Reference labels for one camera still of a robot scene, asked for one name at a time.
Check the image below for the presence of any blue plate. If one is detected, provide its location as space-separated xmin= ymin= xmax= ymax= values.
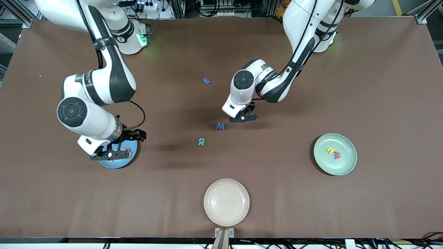
xmin=98 ymin=138 xmax=138 ymax=169

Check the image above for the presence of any green plate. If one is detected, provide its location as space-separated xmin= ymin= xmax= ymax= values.
xmin=313 ymin=133 xmax=358 ymax=176

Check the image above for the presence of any beige plate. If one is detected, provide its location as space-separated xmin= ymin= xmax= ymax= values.
xmin=204 ymin=178 xmax=250 ymax=227

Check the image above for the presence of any white power strip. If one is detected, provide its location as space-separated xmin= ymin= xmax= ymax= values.
xmin=133 ymin=2 xmax=159 ymax=11
xmin=207 ymin=10 xmax=240 ymax=17

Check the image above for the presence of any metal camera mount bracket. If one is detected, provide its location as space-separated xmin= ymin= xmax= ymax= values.
xmin=212 ymin=227 xmax=235 ymax=249

